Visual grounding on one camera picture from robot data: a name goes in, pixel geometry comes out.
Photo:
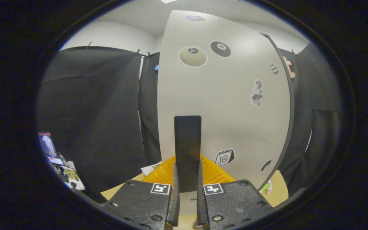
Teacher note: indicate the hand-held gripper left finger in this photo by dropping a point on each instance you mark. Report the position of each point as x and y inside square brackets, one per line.
[175, 207]

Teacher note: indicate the black backdrop cloth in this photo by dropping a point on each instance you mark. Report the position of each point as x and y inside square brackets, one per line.
[91, 111]

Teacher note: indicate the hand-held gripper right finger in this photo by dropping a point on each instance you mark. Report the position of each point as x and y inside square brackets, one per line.
[201, 207]

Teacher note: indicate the light grey shoe cabinet door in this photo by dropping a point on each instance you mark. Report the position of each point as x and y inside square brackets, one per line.
[228, 121]

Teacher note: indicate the white book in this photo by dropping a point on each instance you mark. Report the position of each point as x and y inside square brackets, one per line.
[150, 168]

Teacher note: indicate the dark grey shoe cabinet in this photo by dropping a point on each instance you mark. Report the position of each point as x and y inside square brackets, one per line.
[292, 108]

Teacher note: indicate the long ceiling light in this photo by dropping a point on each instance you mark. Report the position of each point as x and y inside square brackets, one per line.
[169, 1]

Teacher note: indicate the green pink plush toy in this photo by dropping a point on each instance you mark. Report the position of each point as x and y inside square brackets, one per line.
[267, 187]

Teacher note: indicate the colourful magazine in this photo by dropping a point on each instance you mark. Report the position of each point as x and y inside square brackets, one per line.
[49, 148]

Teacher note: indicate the pile of papers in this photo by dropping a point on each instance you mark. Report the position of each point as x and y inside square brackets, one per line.
[72, 179]

